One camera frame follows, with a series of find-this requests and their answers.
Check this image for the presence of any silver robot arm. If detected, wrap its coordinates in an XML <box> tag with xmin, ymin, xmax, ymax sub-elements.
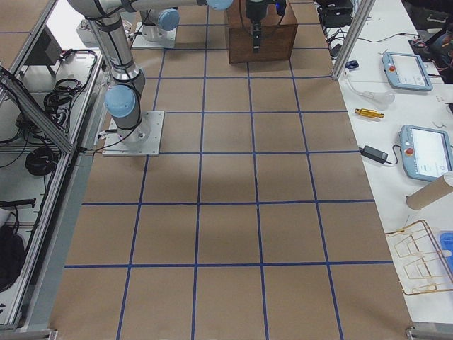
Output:
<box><xmin>69</xmin><ymin>1</ymin><xmax>232</xmax><ymax>143</ymax></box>
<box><xmin>140</xmin><ymin>8</ymin><xmax>180</xmax><ymax>43</ymax></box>

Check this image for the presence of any dark wooden drawer cabinet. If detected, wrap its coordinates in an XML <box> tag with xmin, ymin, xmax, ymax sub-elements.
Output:
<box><xmin>225</xmin><ymin>1</ymin><xmax>297</xmax><ymax>64</ymax></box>

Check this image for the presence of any black power adapter brick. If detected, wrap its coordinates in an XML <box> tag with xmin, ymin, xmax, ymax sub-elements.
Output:
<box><xmin>359</xmin><ymin>145</ymin><xmax>388</xmax><ymax>164</ymax></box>

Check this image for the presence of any small blue device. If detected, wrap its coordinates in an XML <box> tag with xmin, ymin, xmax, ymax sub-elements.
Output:
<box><xmin>345</xmin><ymin>60</ymin><xmax>359</xmax><ymax>69</ymax></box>

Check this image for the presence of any clear light bulb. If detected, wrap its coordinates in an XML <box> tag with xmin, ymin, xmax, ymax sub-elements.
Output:
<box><xmin>346</xmin><ymin>78</ymin><xmax>395</xmax><ymax>106</ymax></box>

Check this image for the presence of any near teach pendant tablet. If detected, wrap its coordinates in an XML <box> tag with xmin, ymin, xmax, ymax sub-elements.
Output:
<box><xmin>399</xmin><ymin>125</ymin><xmax>452</xmax><ymax>181</ymax></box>

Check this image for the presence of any teach pendant tablet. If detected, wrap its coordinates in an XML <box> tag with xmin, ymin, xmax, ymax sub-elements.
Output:
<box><xmin>399</xmin><ymin>125</ymin><xmax>452</xmax><ymax>181</ymax></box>
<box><xmin>382</xmin><ymin>52</ymin><xmax>433</xmax><ymax>92</ymax></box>

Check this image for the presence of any far teach pendant tablet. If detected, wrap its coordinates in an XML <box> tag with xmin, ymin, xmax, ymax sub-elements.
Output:
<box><xmin>382</xmin><ymin>52</ymin><xmax>433</xmax><ymax>92</ymax></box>

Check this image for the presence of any cardboard tube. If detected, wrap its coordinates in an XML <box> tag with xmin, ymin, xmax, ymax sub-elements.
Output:
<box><xmin>406</xmin><ymin>171</ymin><xmax>452</xmax><ymax>210</ymax></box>

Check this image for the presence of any blue plastic tray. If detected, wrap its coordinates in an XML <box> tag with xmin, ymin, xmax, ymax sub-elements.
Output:
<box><xmin>439</xmin><ymin>232</ymin><xmax>453</xmax><ymax>271</ymax></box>

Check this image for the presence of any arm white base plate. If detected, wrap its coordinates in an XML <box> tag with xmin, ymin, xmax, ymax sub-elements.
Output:
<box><xmin>101</xmin><ymin>110</ymin><xmax>164</xmax><ymax>157</ymax></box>
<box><xmin>132</xmin><ymin>21</ymin><xmax>177</xmax><ymax>49</ymax></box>

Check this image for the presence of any aluminium frame post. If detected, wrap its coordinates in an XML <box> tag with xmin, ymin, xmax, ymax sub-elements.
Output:
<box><xmin>331</xmin><ymin>0</ymin><xmax>375</xmax><ymax>80</ymax></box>

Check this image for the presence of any gold wire rack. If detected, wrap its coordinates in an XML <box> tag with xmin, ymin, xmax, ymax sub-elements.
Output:
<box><xmin>385</xmin><ymin>220</ymin><xmax>452</xmax><ymax>296</ymax></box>

